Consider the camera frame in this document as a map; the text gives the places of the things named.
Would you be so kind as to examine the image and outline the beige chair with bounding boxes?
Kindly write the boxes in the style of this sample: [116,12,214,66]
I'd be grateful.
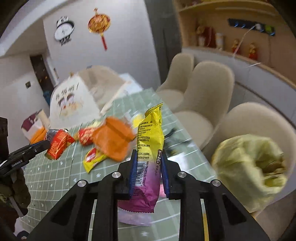
[172,61,235,150]
[202,102,295,240]
[156,53,194,110]

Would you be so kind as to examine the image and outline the far beige chair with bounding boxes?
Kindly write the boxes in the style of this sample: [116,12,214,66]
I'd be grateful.
[156,53,194,110]

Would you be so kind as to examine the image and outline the black power strip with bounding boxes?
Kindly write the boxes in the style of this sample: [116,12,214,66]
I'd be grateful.
[227,18,275,36]

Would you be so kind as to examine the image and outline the orange snack bag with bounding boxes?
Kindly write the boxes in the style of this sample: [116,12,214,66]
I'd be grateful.
[91,116,136,162]

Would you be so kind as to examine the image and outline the green trash bag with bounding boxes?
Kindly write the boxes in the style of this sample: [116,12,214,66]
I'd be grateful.
[211,134,287,213]

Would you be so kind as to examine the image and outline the white cartoon paper bag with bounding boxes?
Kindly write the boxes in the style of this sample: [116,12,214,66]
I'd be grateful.
[49,74,100,129]

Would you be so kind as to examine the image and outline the yellow purple snack packet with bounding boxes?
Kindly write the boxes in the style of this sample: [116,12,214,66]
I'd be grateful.
[117,103,164,213]

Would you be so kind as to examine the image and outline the near beige chair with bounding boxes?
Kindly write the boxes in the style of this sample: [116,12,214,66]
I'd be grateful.
[202,102,295,240]

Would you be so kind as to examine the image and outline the green grid tablecloth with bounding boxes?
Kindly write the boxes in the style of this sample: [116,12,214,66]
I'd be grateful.
[19,87,218,241]

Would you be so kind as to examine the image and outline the red round snack packet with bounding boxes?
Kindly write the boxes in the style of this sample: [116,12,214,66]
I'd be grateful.
[77,127,96,146]

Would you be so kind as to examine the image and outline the panda wall clock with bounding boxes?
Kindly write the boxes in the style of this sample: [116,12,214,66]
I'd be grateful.
[54,16,75,46]

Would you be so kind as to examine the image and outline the yellow red candy wrapper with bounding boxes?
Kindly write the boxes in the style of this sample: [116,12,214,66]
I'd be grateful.
[83,148,107,173]

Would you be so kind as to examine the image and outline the wooden shelf cabinet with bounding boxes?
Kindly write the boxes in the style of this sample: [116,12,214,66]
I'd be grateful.
[172,1,295,88]

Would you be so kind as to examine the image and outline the middle beige chair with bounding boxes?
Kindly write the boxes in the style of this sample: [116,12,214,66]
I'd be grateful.
[172,61,235,150]

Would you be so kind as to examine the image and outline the red gold hanging ornament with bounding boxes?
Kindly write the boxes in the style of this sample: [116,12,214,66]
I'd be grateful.
[88,8,111,51]

